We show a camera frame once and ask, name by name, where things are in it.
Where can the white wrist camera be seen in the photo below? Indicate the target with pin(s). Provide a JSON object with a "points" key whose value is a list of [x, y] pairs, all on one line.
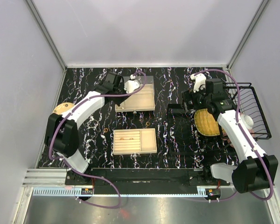
{"points": [[199, 80], [131, 85]]}

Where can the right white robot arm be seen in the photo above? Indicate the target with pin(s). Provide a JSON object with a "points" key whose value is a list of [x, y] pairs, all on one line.
{"points": [[256, 169]]}

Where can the yellow woven bamboo plate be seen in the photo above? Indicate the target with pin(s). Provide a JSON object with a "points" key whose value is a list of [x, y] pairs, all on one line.
{"points": [[205, 123]]}

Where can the white pink patterned bowl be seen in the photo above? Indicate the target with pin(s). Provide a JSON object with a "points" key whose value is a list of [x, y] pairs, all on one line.
{"points": [[247, 121]]}

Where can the yellow patterned plate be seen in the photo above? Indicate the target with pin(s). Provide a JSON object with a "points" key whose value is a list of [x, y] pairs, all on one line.
{"points": [[63, 107]]}

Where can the front beige ring tray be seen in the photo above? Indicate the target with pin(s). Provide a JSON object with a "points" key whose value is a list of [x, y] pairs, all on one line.
{"points": [[134, 141]]}

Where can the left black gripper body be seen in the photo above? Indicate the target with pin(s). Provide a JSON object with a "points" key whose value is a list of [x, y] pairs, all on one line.
{"points": [[120, 90]]}

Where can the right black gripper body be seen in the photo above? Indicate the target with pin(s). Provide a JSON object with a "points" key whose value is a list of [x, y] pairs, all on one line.
{"points": [[199, 99]]}

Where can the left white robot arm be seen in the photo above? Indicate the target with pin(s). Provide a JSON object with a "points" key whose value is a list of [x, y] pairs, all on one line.
{"points": [[62, 136]]}

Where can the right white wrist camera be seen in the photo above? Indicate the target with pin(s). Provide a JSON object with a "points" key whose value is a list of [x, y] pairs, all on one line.
{"points": [[199, 80]]}

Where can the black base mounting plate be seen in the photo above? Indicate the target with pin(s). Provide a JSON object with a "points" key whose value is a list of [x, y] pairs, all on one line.
{"points": [[183, 176]]}

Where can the black wire dish rack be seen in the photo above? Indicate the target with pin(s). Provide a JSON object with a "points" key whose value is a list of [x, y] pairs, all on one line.
{"points": [[250, 105]]}

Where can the beige jewelry drawer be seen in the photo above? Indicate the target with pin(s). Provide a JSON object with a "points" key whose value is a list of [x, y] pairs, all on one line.
{"points": [[139, 102]]}

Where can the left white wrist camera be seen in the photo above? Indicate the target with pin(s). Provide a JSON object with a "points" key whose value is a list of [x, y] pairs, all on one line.
{"points": [[131, 85]]}

